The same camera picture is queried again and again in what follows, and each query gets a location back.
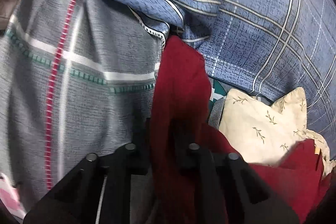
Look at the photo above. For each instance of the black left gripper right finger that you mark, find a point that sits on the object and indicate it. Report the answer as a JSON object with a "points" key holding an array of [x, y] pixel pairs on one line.
{"points": [[226, 188]]}

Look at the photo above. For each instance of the grey plaid bed sheet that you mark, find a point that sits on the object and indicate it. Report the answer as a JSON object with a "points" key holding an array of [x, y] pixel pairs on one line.
{"points": [[77, 77]]}

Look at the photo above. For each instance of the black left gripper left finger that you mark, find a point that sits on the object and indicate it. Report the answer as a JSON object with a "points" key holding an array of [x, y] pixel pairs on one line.
{"points": [[114, 188]]}

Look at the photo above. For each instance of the dark red knit garment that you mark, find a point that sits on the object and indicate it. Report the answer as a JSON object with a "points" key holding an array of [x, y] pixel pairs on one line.
{"points": [[183, 92]]}

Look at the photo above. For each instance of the cream leaf-print pillow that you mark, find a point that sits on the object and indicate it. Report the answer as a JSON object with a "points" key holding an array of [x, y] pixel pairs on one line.
{"points": [[263, 134]]}

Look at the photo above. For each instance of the blue plaid pillow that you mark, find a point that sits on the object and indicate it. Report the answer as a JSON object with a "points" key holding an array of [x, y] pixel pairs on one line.
{"points": [[263, 47]]}

